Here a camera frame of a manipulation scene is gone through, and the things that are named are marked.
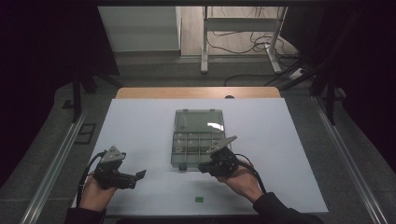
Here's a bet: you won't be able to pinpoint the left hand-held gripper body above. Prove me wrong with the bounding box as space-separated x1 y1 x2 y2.
92 145 137 190

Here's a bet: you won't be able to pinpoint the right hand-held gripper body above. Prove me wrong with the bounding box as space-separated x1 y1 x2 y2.
206 135 240 177

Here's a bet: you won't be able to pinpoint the transparent grey compartment box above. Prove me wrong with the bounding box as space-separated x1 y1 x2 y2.
170 108 227 172

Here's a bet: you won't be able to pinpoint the person's left hand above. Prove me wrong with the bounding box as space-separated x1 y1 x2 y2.
78 175 118 213

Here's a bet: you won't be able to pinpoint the person's right hand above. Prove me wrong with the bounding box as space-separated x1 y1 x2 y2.
218 161 265 203

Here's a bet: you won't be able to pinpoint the white paper mat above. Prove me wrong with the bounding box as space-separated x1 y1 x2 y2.
71 97 330 217

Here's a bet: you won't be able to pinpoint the black stand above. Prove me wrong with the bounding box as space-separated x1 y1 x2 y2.
71 71 97 123
311 62 347 125

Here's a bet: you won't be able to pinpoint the white power strip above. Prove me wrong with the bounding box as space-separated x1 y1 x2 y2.
289 67 304 80

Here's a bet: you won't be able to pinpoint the white cabinet panel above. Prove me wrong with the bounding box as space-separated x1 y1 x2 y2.
97 6 182 52

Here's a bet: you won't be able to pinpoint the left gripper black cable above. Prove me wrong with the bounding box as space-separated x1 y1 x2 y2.
76 150 106 206

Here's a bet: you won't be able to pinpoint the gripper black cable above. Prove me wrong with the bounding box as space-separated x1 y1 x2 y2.
76 150 106 206
234 153 267 194

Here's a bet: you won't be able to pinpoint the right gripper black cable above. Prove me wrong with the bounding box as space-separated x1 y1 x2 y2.
234 153 267 194

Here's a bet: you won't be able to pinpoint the black floor frame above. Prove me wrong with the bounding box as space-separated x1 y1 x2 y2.
74 123 97 145

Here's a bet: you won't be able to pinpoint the metal floor rail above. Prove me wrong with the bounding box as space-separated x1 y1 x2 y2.
311 96 389 224
20 111 88 224

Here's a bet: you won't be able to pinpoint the long black floor cable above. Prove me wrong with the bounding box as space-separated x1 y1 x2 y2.
223 74 281 88

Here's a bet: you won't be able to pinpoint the tangled black floor cables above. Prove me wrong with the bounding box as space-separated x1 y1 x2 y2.
206 29 300 60

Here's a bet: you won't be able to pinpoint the white metal desk frame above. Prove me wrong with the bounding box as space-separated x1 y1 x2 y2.
200 6 289 75

